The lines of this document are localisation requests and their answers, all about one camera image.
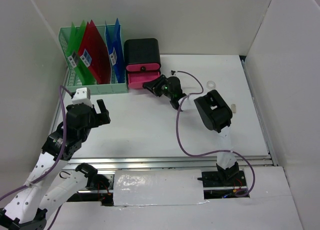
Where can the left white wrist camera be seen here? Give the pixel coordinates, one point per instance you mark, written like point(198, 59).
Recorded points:
point(82, 96)

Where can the white foil covered panel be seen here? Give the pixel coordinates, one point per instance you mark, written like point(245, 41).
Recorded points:
point(158, 187)

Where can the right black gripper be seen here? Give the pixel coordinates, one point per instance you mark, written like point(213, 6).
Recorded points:
point(154, 85)

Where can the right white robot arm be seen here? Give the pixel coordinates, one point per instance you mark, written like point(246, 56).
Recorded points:
point(215, 114)

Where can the red clip file folder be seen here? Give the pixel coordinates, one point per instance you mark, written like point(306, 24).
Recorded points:
point(94, 54)

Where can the mint green file organizer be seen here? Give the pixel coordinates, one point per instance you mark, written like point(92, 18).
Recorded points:
point(73, 82)

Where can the black pink drawer unit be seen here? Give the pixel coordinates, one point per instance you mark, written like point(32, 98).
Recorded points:
point(142, 61)

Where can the clear tape roll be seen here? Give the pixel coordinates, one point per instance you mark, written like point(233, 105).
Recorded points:
point(211, 85)

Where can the aluminium rail frame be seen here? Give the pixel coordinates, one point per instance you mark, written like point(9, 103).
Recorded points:
point(142, 131)

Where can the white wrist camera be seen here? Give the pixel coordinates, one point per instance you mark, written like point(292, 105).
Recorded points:
point(82, 96)
point(173, 73)

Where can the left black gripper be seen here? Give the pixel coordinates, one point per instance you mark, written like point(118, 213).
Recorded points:
point(102, 118)

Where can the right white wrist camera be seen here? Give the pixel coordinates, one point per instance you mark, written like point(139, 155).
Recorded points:
point(173, 73)

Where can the blue clip file folder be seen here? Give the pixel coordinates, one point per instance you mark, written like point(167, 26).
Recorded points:
point(115, 51)

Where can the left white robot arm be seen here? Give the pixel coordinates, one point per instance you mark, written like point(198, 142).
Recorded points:
point(34, 202)

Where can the green clip file folder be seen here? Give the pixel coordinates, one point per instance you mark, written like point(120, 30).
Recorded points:
point(74, 43)

